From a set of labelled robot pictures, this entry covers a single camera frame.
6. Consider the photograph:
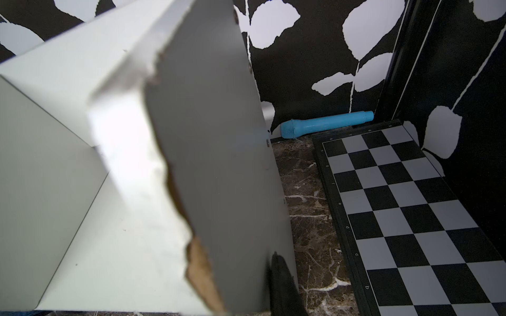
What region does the black white checkerboard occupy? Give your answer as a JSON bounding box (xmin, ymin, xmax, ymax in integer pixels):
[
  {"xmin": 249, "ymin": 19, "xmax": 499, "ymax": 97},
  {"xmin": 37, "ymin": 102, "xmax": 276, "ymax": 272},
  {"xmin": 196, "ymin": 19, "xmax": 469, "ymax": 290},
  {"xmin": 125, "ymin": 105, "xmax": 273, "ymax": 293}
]
[{"xmin": 313, "ymin": 121, "xmax": 505, "ymax": 315}]

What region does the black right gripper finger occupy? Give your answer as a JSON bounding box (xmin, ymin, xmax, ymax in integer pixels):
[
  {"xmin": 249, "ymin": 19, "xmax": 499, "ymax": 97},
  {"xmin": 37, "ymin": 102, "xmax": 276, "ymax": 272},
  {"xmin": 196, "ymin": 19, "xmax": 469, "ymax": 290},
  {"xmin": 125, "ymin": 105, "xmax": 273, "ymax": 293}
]
[{"xmin": 269, "ymin": 252, "xmax": 308, "ymax": 316}]

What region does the white wooden bookshelf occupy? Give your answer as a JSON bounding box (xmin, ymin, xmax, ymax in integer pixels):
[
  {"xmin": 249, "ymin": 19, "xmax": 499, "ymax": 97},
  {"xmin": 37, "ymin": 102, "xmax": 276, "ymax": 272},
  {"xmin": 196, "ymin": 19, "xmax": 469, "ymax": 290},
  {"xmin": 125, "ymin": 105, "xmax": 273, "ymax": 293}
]
[{"xmin": 1, "ymin": 1, "xmax": 298, "ymax": 315}]

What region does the blue plastic flashlight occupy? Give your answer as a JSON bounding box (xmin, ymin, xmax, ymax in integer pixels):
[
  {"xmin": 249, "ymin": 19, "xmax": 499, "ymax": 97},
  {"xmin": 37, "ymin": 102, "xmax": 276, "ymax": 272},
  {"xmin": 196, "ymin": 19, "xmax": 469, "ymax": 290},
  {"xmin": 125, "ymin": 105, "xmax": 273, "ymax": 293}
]
[{"xmin": 280, "ymin": 111, "xmax": 374, "ymax": 139}]

